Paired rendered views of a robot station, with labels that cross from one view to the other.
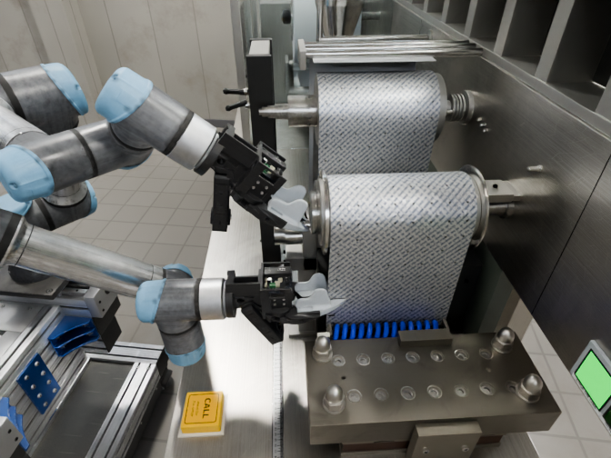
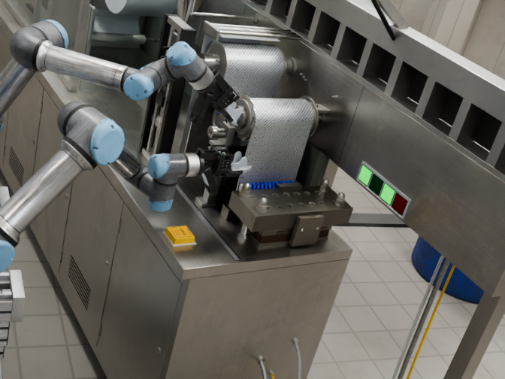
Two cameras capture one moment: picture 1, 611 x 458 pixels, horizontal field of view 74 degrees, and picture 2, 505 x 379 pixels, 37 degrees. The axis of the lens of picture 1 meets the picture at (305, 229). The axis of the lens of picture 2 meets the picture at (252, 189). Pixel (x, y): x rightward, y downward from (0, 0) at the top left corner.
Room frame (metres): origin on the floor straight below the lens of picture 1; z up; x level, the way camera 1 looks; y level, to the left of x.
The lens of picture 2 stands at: (-1.40, 1.18, 2.17)
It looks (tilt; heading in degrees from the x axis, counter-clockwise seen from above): 27 degrees down; 326
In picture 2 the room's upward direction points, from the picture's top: 15 degrees clockwise
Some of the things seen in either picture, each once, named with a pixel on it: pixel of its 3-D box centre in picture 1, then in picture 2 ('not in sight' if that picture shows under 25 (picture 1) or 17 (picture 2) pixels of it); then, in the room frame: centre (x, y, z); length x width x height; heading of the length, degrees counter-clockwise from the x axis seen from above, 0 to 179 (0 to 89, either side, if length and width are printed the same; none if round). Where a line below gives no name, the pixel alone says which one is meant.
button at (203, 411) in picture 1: (203, 411); (179, 234); (0.40, 0.19, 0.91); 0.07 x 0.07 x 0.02; 3
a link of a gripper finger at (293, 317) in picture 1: (295, 311); (229, 171); (0.49, 0.02, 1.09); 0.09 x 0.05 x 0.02; 92
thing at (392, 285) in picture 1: (391, 290); (273, 161); (0.52, -0.16, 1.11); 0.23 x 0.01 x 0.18; 93
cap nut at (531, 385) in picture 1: (531, 385); (340, 198); (0.37, -0.36, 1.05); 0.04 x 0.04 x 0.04
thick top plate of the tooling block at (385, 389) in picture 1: (420, 383); (291, 207); (0.41, -0.20, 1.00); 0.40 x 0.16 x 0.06; 93
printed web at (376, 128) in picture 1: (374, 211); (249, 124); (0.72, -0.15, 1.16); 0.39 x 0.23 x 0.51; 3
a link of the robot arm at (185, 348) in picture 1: (182, 329); (158, 190); (0.52, 0.24, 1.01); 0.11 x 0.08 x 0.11; 19
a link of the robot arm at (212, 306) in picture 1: (216, 297); (189, 164); (0.51, 0.16, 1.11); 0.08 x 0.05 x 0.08; 3
